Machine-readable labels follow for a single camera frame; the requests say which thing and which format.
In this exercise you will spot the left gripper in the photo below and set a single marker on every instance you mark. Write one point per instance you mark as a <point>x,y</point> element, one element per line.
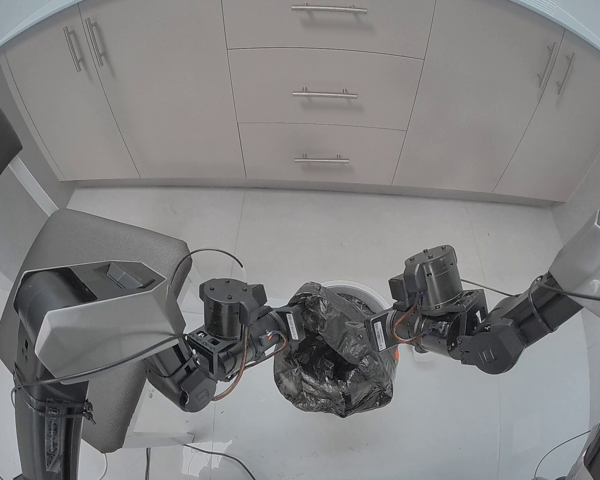
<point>275,330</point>

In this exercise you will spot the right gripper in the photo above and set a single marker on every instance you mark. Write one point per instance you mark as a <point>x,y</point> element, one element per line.
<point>425,335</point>

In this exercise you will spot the black plastic bag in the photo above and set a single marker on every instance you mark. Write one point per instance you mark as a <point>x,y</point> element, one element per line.
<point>325,378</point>

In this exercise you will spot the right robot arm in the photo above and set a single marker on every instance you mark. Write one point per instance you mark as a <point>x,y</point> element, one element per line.
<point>510,333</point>

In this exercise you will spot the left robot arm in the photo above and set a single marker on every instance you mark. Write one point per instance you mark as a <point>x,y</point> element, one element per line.
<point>105,318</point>

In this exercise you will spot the white trash bin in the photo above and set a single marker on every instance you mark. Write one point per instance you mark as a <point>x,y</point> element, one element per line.
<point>375,294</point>

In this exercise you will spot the grey and white chair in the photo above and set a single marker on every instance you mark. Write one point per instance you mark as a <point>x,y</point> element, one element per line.
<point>80,238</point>

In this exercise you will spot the beige cabinet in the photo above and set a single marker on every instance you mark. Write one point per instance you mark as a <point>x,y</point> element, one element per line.
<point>330,33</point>

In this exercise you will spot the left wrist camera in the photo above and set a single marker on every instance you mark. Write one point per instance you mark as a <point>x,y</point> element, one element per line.
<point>254,303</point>

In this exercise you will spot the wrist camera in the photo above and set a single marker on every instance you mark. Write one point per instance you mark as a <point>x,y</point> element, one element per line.
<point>254,303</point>
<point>402,290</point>

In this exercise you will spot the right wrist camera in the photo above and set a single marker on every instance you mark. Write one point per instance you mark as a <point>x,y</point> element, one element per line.
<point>402,290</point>

